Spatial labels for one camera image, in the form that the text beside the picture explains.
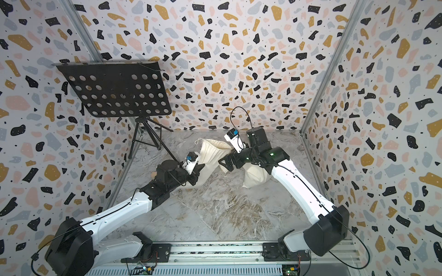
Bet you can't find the black music stand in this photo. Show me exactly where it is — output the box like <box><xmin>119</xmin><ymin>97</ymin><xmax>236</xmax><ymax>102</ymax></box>
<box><xmin>56</xmin><ymin>62</ymin><xmax>172</xmax><ymax>150</ymax></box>

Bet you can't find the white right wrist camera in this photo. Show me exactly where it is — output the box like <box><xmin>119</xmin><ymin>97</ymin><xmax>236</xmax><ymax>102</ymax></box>
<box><xmin>224</xmin><ymin>128</ymin><xmax>246</xmax><ymax>153</ymax></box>

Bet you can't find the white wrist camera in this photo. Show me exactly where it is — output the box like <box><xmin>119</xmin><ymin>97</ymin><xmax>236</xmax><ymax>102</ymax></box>
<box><xmin>224</xmin><ymin>128</ymin><xmax>246</xmax><ymax>153</ymax></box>
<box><xmin>183</xmin><ymin>152</ymin><xmax>199</xmax><ymax>175</ymax></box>

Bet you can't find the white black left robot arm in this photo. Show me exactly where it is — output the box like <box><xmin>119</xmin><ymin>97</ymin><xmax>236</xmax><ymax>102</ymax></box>
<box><xmin>44</xmin><ymin>160</ymin><xmax>205</xmax><ymax>276</ymax></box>

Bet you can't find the cream drawstring soil bag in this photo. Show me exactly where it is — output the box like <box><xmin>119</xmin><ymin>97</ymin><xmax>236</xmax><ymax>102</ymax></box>
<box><xmin>194</xmin><ymin>138</ymin><xmax>233</xmax><ymax>188</ymax></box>

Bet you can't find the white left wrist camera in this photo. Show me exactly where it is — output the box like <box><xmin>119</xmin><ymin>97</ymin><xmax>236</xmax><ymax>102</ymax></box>
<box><xmin>183</xmin><ymin>152</ymin><xmax>199</xmax><ymax>175</ymax></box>

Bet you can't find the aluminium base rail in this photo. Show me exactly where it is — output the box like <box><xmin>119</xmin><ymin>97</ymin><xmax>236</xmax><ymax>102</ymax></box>
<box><xmin>88</xmin><ymin>240</ymin><xmax>366</xmax><ymax>276</ymax></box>

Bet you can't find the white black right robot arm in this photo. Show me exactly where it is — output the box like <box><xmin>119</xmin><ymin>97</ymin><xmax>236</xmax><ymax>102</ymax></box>
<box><xmin>219</xmin><ymin>128</ymin><xmax>351</xmax><ymax>263</ymax></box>

